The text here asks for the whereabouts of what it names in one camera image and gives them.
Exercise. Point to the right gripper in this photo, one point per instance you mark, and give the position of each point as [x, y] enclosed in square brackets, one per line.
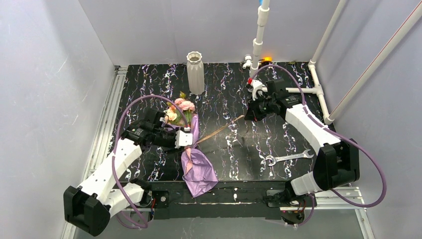
[256, 108]

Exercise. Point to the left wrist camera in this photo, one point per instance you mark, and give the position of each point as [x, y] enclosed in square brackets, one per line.
[184, 137]

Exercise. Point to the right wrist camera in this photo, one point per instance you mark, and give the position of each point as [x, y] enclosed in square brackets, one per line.
[256, 88]

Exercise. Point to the silver wrench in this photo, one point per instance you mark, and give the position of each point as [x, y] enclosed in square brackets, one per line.
[274, 160]

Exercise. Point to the brown ribbon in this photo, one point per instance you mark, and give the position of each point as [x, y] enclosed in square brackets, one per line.
[219, 130]

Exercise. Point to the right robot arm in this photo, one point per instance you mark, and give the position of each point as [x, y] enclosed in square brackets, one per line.
[337, 161]

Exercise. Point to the white ribbed vase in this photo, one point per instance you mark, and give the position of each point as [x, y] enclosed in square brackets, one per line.
[195, 71]

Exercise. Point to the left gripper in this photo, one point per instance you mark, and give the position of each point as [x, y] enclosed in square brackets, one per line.
[172, 138]

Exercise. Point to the purple flower bouquet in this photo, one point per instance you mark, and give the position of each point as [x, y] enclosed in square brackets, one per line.
[199, 174]

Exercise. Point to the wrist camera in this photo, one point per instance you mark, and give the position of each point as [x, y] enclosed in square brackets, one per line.
[256, 88]
[184, 137]

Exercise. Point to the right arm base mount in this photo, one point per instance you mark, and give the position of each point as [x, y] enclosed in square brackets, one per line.
[295, 210]

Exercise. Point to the aluminium rail frame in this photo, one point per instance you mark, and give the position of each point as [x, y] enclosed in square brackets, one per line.
[92, 204]

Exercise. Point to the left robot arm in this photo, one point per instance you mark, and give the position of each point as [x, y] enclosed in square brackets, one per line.
[92, 204]

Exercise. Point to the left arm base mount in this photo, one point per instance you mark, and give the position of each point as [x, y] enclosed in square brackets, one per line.
[154, 199]

